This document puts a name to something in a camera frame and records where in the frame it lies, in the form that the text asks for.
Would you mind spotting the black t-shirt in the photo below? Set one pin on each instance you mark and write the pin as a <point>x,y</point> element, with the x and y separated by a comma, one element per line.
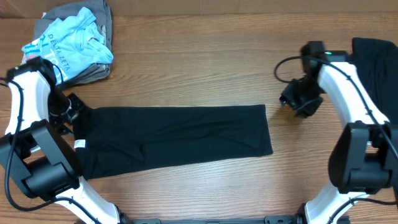
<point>121,140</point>

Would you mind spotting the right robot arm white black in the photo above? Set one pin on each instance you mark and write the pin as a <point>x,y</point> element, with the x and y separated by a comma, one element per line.
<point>364,160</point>

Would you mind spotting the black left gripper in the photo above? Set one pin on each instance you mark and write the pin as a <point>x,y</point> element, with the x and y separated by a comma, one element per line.
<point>60,124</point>

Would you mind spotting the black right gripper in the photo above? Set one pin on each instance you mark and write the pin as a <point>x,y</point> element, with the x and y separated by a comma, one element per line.
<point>305,109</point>

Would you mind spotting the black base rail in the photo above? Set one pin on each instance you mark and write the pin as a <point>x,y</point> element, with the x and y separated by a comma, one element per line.
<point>217,221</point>

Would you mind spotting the light blue printed t-shirt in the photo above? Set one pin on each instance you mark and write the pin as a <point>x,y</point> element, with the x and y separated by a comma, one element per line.
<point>70,45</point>

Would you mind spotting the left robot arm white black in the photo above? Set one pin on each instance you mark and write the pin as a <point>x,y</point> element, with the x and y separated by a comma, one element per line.
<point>40,166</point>

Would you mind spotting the grey folded garment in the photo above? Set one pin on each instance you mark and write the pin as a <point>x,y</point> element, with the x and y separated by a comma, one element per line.
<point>103,20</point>

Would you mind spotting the white folded garment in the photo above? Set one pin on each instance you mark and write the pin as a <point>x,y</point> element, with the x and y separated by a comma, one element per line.
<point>24,59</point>

